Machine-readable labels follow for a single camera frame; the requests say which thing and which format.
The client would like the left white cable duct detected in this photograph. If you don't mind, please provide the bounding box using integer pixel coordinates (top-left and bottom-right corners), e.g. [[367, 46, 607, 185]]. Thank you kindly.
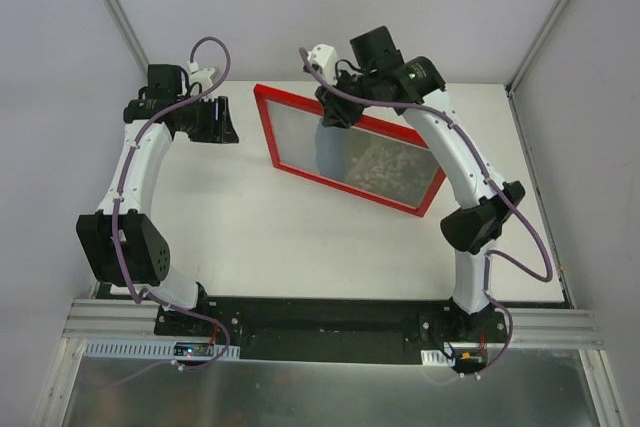
[[84, 339, 240, 362]]

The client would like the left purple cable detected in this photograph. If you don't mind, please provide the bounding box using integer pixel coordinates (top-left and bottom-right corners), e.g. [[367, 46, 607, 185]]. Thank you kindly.
[[110, 36, 232, 363]]

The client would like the white cable duct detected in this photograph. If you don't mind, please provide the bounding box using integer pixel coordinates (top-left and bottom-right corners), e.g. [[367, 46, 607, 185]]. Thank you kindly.
[[84, 339, 240, 362], [421, 350, 455, 367]]

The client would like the left aluminium side rail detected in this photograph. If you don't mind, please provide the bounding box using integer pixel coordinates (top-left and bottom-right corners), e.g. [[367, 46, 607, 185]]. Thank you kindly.
[[92, 81, 169, 298]]

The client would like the right white cable duct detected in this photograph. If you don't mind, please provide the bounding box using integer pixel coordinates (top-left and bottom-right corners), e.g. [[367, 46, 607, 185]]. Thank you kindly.
[[421, 350, 455, 367]]

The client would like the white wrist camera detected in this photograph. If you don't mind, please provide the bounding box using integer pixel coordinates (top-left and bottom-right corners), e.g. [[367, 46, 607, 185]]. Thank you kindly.
[[306, 44, 338, 85], [187, 62, 220, 95]]

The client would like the aluminium front rail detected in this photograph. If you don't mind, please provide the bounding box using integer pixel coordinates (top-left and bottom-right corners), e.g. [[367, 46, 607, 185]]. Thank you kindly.
[[62, 299, 604, 350]]

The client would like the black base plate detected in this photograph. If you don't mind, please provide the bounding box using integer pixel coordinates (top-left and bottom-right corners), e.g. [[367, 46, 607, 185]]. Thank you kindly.
[[154, 296, 507, 365]]

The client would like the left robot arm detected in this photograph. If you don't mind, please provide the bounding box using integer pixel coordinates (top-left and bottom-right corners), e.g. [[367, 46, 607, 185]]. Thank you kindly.
[[76, 62, 239, 310]]

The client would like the red picture frame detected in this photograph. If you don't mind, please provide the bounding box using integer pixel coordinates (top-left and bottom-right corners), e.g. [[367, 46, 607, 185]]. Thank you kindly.
[[254, 84, 446, 217]]

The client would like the landscape photo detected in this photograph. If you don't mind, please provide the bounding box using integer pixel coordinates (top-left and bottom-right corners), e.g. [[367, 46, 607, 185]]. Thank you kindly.
[[345, 129, 439, 207]]

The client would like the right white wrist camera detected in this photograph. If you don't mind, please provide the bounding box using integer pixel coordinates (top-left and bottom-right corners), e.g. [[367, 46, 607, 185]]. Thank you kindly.
[[306, 44, 338, 85]]

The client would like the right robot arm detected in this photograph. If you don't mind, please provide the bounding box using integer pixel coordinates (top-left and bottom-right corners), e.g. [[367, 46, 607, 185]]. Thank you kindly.
[[301, 26, 525, 331]]

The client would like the right aluminium side rail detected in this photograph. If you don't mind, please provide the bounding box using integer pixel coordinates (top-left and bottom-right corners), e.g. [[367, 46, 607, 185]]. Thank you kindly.
[[505, 85, 576, 309]]

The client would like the aluminium post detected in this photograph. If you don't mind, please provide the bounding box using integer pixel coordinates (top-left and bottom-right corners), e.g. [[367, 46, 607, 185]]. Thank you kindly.
[[102, 0, 150, 78], [505, 0, 573, 98]]

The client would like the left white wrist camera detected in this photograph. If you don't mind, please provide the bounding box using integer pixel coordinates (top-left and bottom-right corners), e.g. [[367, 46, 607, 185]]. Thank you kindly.
[[187, 62, 220, 95]]

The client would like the right aluminium post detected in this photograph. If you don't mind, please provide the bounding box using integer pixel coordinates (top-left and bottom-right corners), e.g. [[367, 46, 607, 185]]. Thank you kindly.
[[505, 0, 573, 98]]

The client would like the left aluminium post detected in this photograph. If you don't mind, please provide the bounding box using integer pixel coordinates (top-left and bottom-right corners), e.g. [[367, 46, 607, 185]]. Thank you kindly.
[[102, 0, 150, 78]]

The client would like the aluminium side rail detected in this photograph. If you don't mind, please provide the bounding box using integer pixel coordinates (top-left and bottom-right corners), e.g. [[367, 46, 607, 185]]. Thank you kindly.
[[505, 85, 576, 309], [92, 81, 169, 298]]

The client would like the shiny metal floor sheet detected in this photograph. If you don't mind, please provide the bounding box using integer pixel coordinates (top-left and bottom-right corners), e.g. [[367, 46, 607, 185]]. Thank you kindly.
[[64, 350, 598, 426]]

